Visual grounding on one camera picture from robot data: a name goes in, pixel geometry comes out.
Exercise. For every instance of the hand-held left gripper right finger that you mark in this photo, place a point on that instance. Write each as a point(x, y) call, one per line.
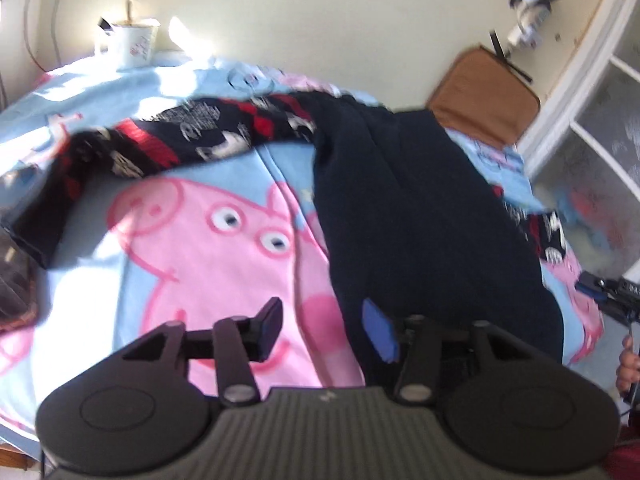
point(380, 332)

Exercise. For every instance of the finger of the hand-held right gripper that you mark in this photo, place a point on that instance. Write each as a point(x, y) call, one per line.
point(592, 287)

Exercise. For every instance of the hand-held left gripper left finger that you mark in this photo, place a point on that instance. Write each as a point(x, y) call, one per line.
point(272, 327)

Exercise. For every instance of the navy patterned sweater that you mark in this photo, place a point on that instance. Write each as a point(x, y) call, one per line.
point(425, 210)

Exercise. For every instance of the person's right hand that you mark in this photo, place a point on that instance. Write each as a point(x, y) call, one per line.
point(627, 365)

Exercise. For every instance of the cartoon pig printed blanket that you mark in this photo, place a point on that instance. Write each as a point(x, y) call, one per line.
point(200, 260)

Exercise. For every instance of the white frosted glass door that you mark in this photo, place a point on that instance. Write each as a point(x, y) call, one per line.
point(590, 110)

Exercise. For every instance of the brown seat cushion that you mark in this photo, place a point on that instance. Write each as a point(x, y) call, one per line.
point(480, 95)

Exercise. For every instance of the white power strip with plug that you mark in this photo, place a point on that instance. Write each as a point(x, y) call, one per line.
point(510, 65)

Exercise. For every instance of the dark cloth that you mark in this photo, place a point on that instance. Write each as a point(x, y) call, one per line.
point(15, 285)

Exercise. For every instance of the white paper cup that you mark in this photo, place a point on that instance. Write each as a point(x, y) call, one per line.
point(134, 45)

